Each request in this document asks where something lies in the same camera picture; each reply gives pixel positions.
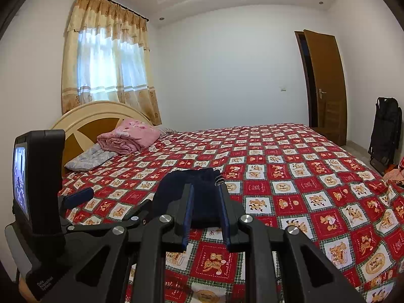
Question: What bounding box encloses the pile of clothes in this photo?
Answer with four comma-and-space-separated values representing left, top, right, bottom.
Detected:
383, 164, 404, 186

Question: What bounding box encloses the dark curtain rod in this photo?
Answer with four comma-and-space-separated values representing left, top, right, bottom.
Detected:
76, 0, 149, 22

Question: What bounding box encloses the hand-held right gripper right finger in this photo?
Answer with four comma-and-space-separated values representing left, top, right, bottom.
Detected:
217, 185, 367, 303

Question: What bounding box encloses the cream wooden headboard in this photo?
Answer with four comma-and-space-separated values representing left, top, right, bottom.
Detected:
49, 101, 158, 174

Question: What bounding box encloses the red printed bed blanket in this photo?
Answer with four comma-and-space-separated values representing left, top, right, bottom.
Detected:
58, 123, 404, 303

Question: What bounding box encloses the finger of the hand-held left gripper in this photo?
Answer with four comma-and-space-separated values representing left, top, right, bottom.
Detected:
65, 199, 154, 232
61, 188, 94, 210

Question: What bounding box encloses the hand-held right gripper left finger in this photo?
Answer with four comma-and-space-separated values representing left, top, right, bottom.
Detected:
57, 182, 195, 303

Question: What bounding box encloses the beige window curtain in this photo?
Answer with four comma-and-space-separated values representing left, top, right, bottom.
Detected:
61, 0, 162, 126

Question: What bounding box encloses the grey floral pillow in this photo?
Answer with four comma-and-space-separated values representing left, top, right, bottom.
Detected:
64, 147, 116, 172

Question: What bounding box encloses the brown wooden door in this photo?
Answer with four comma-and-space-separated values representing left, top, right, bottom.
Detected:
304, 29, 348, 146

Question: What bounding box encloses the folded pink blanket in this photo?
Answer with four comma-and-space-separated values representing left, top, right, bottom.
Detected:
96, 118, 161, 155

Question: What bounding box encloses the navy patterned sweater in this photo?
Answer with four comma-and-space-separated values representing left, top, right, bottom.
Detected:
151, 168, 240, 229

